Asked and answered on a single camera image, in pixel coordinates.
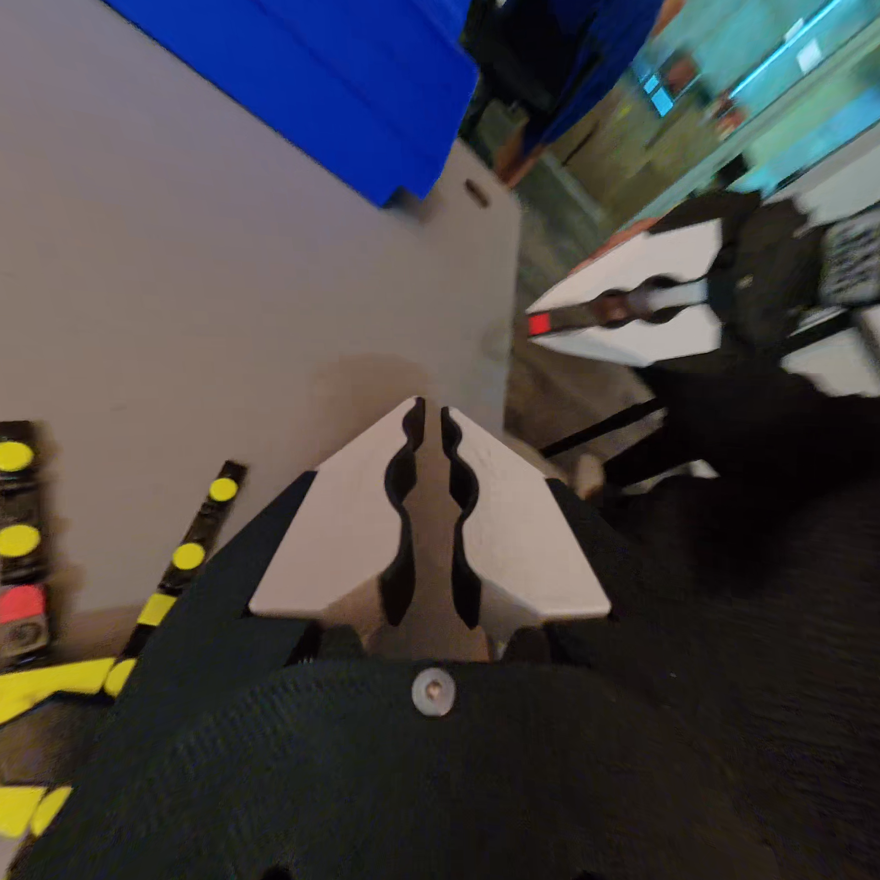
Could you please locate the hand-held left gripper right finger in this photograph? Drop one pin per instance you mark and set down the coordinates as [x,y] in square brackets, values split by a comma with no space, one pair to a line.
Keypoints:
[529,550]

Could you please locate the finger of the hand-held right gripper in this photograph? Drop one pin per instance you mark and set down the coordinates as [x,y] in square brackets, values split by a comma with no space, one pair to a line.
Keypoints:
[653,340]
[653,258]

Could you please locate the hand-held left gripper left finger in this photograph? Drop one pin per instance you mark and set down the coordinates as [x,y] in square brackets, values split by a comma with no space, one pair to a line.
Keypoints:
[323,543]

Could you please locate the black yellow lego spider model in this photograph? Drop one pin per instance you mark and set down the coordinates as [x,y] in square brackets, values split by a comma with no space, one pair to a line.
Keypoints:
[17,509]

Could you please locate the person's black sweater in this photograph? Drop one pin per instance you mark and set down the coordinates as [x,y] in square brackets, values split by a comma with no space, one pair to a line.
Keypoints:
[756,619]

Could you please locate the blue plastic bin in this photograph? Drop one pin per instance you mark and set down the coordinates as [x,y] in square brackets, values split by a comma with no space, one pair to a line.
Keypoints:
[309,69]

